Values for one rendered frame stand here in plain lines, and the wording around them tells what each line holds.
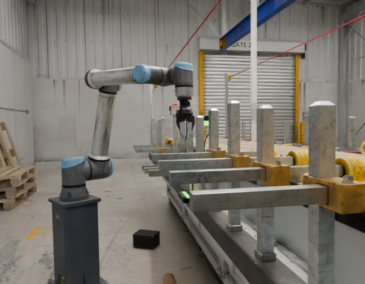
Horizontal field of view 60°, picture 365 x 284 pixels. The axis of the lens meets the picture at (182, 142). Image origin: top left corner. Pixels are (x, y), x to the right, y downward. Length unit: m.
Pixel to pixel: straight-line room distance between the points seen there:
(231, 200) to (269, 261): 0.43
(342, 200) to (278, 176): 0.25
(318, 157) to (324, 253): 0.19
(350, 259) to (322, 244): 0.31
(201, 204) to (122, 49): 9.21
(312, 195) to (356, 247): 0.38
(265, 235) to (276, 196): 0.36
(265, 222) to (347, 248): 0.22
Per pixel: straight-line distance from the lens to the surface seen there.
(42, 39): 9.90
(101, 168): 2.22
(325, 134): 0.65
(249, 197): 0.55
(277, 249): 1.26
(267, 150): 0.87
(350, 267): 1.00
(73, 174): 2.15
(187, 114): 1.47
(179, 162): 1.02
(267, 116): 0.87
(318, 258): 0.70
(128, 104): 9.43
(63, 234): 2.18
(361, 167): 0.96
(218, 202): 0.54
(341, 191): 0.60
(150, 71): 1.55
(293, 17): 11.54
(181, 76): 1.55
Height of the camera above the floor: 1.07
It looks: 3 degrees down
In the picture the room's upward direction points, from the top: 1 degrees counter-clockwise
